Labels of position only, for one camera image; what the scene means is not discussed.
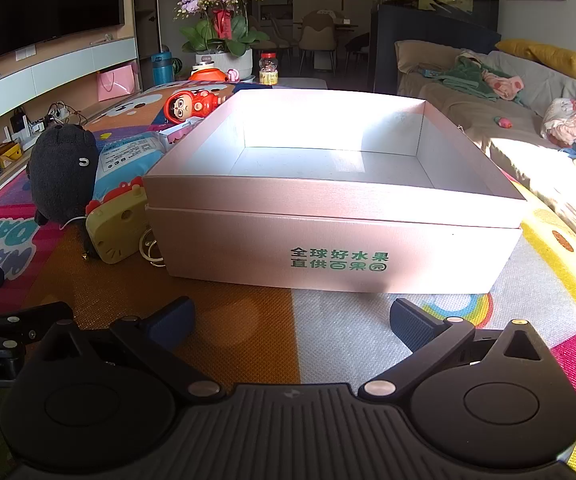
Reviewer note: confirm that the white wooden television cabinet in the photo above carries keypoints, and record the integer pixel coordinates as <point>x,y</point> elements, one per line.
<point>42,77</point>

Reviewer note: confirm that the grey sofa with cushions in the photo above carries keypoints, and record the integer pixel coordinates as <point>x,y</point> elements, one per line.
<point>418,30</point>

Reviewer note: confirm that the red doll figure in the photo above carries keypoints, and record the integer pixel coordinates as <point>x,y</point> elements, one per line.
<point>187,105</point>

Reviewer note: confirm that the pink orchid in white pot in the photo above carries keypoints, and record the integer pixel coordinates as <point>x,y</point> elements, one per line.
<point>220,35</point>

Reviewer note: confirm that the yellow-green toy with red trim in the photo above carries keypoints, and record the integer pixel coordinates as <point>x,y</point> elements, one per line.
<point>115,230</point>

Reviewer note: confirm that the small pink toy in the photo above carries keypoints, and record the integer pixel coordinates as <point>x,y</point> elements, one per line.
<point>503,121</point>

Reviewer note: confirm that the black chair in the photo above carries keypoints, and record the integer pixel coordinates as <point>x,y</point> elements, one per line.
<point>358,47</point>

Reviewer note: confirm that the black plush toy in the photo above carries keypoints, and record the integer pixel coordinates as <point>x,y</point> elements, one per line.
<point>62,175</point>

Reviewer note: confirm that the yellow cushion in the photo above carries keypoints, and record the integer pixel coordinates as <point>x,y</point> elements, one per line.
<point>548,57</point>

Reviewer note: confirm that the green clothing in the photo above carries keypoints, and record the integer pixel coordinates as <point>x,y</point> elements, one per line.
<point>468,77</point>

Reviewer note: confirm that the black television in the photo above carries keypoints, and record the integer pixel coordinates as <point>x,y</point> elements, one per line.
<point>37,5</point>

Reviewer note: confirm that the small yellow shelf toy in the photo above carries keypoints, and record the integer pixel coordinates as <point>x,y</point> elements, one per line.
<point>7,156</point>

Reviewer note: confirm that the colourful printed mat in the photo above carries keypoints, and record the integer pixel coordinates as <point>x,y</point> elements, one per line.
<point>293,330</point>

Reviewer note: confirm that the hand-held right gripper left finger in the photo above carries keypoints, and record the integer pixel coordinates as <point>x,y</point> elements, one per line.
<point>175,317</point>

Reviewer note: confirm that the pink clothing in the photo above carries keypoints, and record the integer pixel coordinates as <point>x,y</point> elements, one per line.
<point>505,86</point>

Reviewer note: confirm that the beige dining chair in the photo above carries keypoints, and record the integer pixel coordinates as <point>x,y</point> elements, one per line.
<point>318,35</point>

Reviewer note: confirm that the pink gift bag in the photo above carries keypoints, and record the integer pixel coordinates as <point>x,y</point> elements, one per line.
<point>115,84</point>

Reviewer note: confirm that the white ottoman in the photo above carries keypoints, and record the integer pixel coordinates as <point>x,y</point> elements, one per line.
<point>303,83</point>

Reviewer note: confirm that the blue water bottle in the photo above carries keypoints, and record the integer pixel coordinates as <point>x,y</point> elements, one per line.
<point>161,69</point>

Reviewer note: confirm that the white power strip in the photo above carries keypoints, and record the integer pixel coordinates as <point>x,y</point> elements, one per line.
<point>42,124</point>

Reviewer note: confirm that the small white pink box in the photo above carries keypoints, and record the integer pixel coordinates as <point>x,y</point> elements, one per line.
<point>177,132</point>

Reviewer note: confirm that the blue wet wipes packet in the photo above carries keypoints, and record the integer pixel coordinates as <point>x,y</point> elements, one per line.
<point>127,157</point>

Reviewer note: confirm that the pink cardboard box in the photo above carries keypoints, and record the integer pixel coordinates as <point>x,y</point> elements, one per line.
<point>318,240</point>

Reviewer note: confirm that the metal key rings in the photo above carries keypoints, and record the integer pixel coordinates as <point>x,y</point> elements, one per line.
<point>142,247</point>

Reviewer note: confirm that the clear jar with red lid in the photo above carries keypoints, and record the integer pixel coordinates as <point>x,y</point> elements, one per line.
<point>268,70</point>

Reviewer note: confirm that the beige cushion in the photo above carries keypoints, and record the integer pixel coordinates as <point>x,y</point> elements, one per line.
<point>428,55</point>

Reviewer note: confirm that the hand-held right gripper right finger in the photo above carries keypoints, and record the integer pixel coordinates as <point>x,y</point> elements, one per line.
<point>413,322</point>

